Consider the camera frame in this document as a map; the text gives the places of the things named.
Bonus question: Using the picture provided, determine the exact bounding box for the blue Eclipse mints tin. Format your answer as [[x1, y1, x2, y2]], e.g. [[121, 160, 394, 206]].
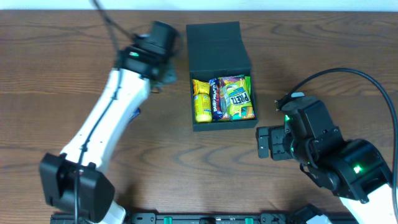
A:
[[129, 108, 141, 122]]

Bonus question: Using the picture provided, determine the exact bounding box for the yellow candy tube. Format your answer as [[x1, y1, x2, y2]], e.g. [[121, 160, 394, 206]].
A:
[[194, 93, 213, 123]]

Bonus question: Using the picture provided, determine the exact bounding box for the blue Dairy Milk chocolate bar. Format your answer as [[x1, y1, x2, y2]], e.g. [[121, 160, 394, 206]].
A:
[[209, 78, 223, 121]]

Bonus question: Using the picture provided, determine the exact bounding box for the small yellow candy wrapper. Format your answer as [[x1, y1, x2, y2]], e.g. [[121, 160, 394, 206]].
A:
[[192, 79, 210, 96]]

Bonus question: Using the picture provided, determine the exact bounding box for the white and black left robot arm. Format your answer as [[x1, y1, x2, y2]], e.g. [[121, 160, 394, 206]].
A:
[[39, 46, 175, 223]]

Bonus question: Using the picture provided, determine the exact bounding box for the black mounting rail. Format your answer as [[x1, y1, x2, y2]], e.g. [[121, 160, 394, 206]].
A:
[[50, 203, 358, 224]]

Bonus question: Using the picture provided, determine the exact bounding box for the black open gift box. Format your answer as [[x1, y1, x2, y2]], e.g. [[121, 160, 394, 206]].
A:
[[186, 21, 258, 132]]

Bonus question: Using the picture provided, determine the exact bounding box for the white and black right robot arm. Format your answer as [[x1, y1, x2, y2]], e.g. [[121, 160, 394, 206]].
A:
[[256, 96, 397, 223]]

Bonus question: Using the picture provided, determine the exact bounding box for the Haribo gummy worms bag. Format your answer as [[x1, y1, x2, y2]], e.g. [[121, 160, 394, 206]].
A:
[[217, 75, 252, 121]]

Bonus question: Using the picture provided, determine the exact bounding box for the green Pretz snack packet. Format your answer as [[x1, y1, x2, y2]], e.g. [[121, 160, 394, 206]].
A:
[[219, 74, 256, 121]]

